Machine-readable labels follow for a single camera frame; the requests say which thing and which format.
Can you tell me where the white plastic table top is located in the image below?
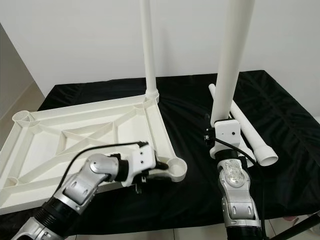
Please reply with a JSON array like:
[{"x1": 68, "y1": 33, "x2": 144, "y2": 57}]
[{"x1": 0, "y1": 95, "x2": 188, "y2": 215}]

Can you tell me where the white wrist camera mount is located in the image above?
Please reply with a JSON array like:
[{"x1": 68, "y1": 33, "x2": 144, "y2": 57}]
[
  {"x1": 122, "y1": 144, "x2": 156, "y2": 185},
  {"x1": 212, "y1": 118, "x2": 242, "y2": 157}
]

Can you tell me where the white plastic table leg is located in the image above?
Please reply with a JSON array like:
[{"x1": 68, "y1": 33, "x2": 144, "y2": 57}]
[
  {"x1": 140, "y1": 0, "x2": 160, "y2": 103},
  {"x1": 208, "y1": 84, "x2": 220, "y2": 113},
  {"x1": 207, "y1": 0, "x2": 257, "y2": 151},
  {"x1": 230, "y1": 100, "x2": 279, "y2": 167}
]

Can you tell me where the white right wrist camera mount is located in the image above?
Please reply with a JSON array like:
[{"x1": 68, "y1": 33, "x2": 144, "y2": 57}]
[{"x1": 212, "y1": 118, "x2": 242, "y2": 157}]

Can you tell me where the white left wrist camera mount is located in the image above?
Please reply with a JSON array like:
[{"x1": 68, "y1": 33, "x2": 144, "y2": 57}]
[{"x1": 122, "y1": 144, "x2": 156, "y2": 185}]

